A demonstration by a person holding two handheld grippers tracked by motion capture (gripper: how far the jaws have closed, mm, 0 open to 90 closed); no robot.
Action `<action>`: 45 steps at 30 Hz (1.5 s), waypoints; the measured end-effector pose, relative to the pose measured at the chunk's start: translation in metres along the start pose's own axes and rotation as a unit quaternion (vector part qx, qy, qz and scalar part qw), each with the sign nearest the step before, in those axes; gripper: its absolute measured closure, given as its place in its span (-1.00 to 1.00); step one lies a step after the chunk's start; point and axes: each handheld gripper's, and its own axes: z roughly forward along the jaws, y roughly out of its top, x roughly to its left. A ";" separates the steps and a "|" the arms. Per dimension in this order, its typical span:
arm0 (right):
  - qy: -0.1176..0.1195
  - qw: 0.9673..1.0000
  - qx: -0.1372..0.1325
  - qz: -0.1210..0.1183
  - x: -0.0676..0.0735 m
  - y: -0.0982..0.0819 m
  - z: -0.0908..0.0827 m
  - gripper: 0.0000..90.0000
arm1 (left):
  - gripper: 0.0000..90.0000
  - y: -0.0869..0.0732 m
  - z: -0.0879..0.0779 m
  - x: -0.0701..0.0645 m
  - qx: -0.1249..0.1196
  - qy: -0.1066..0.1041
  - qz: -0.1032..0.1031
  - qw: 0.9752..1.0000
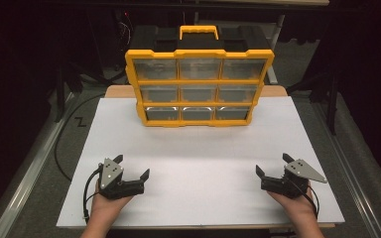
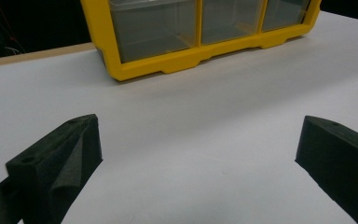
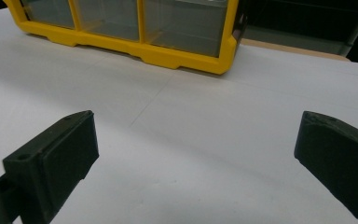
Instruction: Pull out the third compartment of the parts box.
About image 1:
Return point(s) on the yellow black drawer organizer cabinet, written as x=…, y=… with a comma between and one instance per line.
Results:
x=196, y=82

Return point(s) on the white board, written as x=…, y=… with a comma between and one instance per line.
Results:
x=198, y=158

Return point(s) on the white metal post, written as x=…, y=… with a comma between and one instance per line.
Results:
x=274, y=49

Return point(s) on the aluminium floor rail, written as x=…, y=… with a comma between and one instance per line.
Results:
x=29, y=168
x=347, y=172

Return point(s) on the person's left hand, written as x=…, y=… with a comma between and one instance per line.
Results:
x=107, y=207

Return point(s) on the black metal stand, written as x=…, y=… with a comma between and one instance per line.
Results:
x=60, y=95
x=332, y=105

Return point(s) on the set of clear drawers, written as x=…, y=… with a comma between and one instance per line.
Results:
x=199, y=94

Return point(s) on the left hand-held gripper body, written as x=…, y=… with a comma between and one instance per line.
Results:
x=110, y=173

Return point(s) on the person's right hand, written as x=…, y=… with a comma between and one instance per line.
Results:
x=299, y=206

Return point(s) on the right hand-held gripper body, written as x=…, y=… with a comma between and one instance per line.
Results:
x=297, y=170

